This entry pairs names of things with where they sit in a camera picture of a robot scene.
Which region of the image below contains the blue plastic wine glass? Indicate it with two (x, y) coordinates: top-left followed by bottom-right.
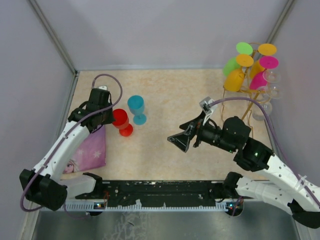
(127, 95), (147, 126)

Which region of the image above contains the gold wire glass rack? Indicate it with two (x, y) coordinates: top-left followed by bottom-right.
(220, 42), (270, 143)

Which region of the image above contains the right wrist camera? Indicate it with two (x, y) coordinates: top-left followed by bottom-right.
(199, 96), (217, 126)

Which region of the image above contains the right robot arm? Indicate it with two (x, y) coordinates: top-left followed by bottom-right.
(167, 112), (320, 229)

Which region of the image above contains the white toothed cable duct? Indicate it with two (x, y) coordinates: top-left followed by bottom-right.
(65, 200), (228, 213)

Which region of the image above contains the green plastic wine glass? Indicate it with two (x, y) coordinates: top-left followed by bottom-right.
(222, 42), (254, 77)

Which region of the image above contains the red plastic wine glass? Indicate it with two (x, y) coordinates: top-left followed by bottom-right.
(112, 108), (134, 137)

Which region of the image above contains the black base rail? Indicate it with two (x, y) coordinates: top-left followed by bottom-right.
(75, 180), (239, 208)

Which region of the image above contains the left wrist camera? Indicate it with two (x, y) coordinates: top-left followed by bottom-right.
(98, 85), (108, 91)

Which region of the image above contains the orange wine glass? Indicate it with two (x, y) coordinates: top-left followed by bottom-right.
(223, 68), (245, 92)
(249, 43), (279, 79)

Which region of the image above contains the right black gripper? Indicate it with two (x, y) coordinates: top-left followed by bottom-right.
(167, 109), (236, 153)

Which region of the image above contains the pink plastic wine glass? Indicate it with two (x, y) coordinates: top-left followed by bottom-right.
(249, 56), (279, 90)

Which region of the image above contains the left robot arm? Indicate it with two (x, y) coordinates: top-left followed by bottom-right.
(19, 85), (114, 212)

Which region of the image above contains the orange wine glass front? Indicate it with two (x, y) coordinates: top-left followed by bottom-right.
(223, 68), (245, 92)

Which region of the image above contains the orange wine glass back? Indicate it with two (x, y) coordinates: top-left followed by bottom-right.
(249, 43), (279, 79)

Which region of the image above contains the purple printed cloth bag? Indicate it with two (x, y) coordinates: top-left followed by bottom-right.
(63, 126), (106, 174)

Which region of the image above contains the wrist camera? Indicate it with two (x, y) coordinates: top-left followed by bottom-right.
(98, 85), (108, 91)
(199, 96), (217, 126)

